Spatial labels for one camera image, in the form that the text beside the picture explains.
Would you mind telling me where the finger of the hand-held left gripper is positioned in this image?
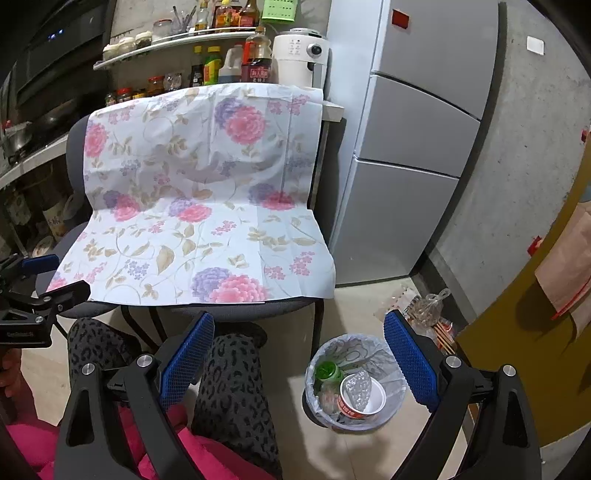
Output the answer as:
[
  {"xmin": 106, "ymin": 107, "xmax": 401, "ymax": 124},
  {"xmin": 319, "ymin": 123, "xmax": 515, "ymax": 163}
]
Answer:
[
  {"xmin": 0, "ymin": 255, "xmax": 61, "ymax": 278},
  {"xmin": 28, "ymin": 280, "xmax": 90, "ymax": 315}
]

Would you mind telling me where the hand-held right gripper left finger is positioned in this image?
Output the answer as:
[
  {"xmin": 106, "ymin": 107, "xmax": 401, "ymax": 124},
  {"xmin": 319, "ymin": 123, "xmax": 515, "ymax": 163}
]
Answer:
[{"xmin": 54, "ymin": 311, "xmax": 215, "ymax": 480}]

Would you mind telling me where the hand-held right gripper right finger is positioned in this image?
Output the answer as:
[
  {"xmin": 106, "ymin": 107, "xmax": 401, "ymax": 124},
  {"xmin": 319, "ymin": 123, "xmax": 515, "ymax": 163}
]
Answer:
[{"xmin": 383, "ymin": 309, "xmax": 541, "ymax": 480}]

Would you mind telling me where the orange white noodle bowl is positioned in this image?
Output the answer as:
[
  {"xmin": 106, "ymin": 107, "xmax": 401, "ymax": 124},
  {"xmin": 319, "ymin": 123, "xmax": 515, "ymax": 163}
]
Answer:
[{"xmin": 339, "ymin": 373, "xmax": 386, "ymax": 418}]

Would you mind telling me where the silver foil wrapper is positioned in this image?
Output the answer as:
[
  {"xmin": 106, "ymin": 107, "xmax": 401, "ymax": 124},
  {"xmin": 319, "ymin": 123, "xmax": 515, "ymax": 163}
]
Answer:
[{"xmin": 345, "ymin": 373, "xmax": 371, "ymax": 411}]

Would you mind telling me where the green plastic bottle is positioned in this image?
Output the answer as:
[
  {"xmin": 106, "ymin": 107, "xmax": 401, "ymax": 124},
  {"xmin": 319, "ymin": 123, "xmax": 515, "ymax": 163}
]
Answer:
[{"xmin": 315, "ymin": 361, "xmax": 342, "ymax": 384}]

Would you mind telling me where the trash bin with white liner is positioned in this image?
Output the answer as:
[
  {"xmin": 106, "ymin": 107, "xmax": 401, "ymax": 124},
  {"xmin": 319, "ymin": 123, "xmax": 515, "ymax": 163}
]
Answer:
[{"xmin": 304, "ymin": 333, "xmax": 409, "ymax": 432}]

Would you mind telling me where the person's left hand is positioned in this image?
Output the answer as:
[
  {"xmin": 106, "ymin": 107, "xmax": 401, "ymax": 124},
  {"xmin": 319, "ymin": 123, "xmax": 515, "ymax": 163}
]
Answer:
[{"xmin": 0, "ymin": 347, "xmax": 21, "ymax": 400}]

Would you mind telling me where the ceramic jar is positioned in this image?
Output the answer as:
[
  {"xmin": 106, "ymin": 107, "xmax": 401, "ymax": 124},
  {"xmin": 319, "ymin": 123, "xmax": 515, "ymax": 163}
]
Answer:
[{"xmin": 44, "ymin": 203, "xmax": 68, "ymax": 238}]

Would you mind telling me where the clear plastic bag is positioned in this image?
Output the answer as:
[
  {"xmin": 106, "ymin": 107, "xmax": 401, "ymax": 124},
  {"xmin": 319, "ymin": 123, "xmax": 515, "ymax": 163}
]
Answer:
[{"xmin": 411, "ymin": 288, "xmax": 455, "ymax": 328}]

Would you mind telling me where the red white packet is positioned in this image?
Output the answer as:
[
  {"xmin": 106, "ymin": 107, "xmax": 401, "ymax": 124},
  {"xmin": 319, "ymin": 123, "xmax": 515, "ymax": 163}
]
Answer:
[{"xmin": 388, "ymin": 284, "xmax": 416, "ymax": 319}]

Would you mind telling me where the mustard yellow door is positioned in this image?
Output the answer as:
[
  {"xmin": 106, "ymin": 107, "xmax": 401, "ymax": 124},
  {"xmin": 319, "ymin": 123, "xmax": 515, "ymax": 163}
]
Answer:
[{"xmin": 455, "ymin": 138, "xmax": 591, "ymax": 448}]

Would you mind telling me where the pink jacket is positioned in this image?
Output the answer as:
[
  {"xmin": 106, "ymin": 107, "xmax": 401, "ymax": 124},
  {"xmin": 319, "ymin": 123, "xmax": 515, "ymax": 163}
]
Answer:
[{"xmin": 7, "ymin": 406, "xmax": 278, "ymax": 480}]

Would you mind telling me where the steel stove counter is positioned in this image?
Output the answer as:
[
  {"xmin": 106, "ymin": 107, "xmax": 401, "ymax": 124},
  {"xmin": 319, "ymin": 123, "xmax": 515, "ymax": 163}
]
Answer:
[{"xmin": 0, "ymin": 136, "xmax": 70, "ymax": 190}]

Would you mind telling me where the steel pot red knob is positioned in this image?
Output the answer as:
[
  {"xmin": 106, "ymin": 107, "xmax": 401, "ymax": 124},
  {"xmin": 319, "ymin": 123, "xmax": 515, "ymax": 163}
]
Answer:
[{"xmin": 0, "ymin": 121, "xmax": 31, "ymax": 160}]

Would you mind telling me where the black wok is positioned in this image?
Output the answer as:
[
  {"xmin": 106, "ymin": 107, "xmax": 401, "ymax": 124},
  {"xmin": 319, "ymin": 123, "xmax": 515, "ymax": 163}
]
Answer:
[{"xmin": 28, "ymin": 97, "xmax": 79, "ymax": 127}]

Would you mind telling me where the brown paper bag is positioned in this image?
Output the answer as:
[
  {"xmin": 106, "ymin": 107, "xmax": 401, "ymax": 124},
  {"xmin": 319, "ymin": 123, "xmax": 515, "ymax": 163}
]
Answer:
[{"xmin": 534, "ymin": 198, "xmax": 591, "ymax": 342}]

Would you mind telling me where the black range hood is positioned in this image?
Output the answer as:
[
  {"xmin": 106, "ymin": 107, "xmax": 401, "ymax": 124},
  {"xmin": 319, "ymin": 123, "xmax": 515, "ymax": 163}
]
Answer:
[{"xmin": 0, "ymin": 0, "xmax": 116, "ymax": 112}]

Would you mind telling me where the silver refrigerator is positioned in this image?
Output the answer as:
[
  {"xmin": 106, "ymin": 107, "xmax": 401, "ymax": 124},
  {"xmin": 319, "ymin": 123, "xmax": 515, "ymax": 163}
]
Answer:
[{"xmin": 325, "ymin": 0, "xmax": 502, "ymax": 287}]

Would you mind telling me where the dark bottle yellow cap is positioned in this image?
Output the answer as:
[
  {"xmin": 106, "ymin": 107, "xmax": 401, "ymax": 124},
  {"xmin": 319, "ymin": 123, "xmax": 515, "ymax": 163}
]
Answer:
[{"xmin": 191, "ymin": 46, "xmax": 205, "ymax": 88}]

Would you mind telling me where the green bottle yellow cap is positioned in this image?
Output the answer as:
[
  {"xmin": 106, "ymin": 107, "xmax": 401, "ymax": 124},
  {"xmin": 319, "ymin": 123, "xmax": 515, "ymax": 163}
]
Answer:
[{"xmin": 204, "ymin": 46, "xmax": 222, "ymax": 86}]

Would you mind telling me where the white counter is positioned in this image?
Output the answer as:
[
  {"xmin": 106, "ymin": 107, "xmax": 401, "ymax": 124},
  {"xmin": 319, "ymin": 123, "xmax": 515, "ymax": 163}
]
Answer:
[{"xmin": 321, "ymin": 99, "xmax": 345, "ymax": 123}]

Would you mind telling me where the cup with utensils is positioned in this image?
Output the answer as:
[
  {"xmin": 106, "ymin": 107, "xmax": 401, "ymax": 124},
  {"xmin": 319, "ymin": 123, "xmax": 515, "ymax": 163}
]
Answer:
[{"xmin": 172, "ymin": 6, "xmax": 197, "ymax": 35}]

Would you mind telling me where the large amber bottle dark label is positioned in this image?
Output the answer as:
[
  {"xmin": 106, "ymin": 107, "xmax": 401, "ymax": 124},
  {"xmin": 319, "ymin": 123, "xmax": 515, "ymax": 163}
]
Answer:
[{"xmin": 242, "ymin": 27, "xmax": 274, "ymax": 84}]

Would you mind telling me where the white kitchen appliance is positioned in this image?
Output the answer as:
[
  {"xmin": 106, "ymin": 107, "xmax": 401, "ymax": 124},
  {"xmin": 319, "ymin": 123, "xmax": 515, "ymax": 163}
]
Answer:
[{"xmin": 271, "ymin": 28, "xmax": 331, "ymax": 90}]

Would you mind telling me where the green utensil holder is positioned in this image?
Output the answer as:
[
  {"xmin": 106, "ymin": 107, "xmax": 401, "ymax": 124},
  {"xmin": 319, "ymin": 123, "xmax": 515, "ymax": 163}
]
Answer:
[{"xmin": 262, "ymin": 0, "xmax": 296, "ymax": 23}]

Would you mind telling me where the curved white wall shelf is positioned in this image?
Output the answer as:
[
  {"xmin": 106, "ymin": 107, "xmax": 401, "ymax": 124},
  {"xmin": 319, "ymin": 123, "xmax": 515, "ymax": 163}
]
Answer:
[{"xmin": 93, "ymin": 31, "xmax": 269, "ymax": 71}]

